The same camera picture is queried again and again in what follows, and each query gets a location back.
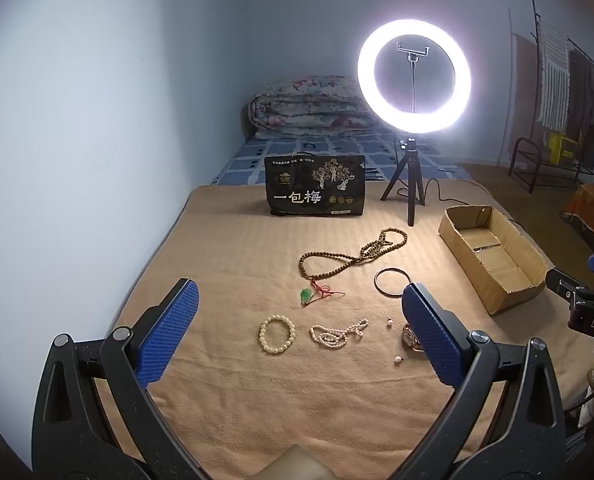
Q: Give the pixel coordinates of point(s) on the white striped knit garment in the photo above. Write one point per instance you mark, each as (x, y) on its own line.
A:
(552, 75)

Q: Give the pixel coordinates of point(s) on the black printed snack bag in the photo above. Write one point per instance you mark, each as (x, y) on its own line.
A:
(314, 187)

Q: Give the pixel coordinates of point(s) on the black metal shoe rack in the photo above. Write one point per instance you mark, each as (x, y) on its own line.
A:
(519, 152)

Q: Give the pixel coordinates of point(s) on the phone holder on gooseneck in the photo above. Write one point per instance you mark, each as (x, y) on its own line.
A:
(413, 50)

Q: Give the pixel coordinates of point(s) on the tan blanket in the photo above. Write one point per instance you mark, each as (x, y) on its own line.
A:
(227, 270)

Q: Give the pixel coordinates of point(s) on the metal clothes rack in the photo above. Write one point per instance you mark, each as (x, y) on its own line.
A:
(533, 15)

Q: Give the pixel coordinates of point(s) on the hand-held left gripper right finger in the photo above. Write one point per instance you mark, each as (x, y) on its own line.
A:
(429, 330)

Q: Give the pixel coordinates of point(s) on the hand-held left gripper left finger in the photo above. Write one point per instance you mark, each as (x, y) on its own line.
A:
(169, 330)

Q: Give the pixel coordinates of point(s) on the orange covered cabinet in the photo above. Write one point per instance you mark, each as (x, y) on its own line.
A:
(589, 210)

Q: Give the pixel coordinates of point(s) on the brown leaning board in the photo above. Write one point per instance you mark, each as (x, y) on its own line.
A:
(522, 90)

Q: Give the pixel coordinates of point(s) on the black tripod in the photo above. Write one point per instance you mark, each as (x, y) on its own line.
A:
(410, 185)

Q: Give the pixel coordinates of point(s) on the yellow box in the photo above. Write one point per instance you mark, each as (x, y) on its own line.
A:
(562, 147)

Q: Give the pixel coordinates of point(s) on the folded floral quilt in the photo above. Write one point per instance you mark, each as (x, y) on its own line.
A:
(307, 105)

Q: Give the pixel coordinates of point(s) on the cardboard box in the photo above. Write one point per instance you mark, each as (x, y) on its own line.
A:
(497, 265)

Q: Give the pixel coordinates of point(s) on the dark hanging clothes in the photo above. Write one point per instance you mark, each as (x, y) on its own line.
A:
(587, 95)

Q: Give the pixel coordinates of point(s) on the thin black bangle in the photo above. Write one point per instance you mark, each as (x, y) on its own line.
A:
(377, 282)

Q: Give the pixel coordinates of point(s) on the gold jewelry piece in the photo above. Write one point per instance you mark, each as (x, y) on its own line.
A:
(408, 337)

